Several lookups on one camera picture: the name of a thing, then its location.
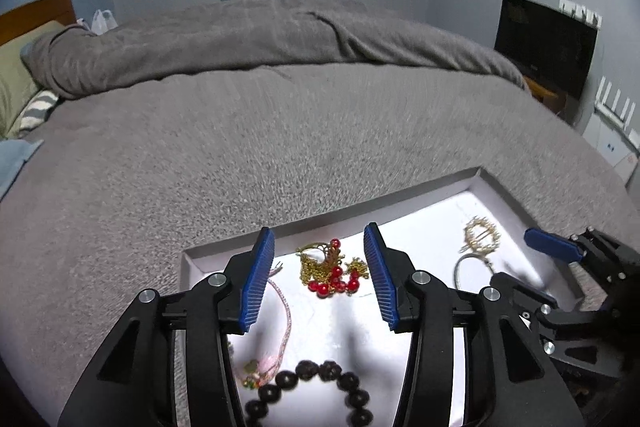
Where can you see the blue blanket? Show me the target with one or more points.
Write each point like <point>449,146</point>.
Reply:
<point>12,162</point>

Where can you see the black television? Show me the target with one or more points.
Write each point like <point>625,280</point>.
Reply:
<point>545,42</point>

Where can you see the wooden television stand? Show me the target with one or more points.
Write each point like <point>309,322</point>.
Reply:
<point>542,92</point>

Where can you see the wooden headboard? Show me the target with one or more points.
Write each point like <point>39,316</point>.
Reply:
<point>35,14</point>

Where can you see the white router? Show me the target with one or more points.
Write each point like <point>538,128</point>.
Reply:
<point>612,112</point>

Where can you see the grey knit bed blanket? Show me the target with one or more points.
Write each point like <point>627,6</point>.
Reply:
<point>250,147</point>

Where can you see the white cabinet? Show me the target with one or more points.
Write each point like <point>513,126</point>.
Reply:
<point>605,142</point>

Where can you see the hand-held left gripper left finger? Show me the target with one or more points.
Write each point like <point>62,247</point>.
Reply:
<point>257,287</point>

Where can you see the gold ornament with red beads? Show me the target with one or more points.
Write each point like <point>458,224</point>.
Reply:
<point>322,288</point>

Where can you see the white plastic bag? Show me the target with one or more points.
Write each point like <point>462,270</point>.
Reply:
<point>102,23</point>

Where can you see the white shallow tray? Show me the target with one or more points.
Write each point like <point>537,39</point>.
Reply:
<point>425,232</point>

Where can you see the white wall hook rack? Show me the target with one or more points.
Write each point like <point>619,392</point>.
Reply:
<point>580,9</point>

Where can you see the round pearl hair clip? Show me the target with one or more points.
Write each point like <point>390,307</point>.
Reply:
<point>469,234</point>

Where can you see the olive pillow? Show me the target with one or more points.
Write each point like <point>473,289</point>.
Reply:
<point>12,82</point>

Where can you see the striped pillow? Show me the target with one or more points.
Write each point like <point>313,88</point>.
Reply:
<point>37,112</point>

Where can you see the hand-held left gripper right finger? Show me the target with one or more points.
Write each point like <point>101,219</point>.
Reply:
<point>382,282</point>

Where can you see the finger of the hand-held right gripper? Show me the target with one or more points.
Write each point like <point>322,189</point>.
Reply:
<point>550,245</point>
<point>530,289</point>

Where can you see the grey duvet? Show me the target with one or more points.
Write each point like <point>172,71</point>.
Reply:
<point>225,42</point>

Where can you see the silver bangle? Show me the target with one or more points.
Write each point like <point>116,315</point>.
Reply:
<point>457,269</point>

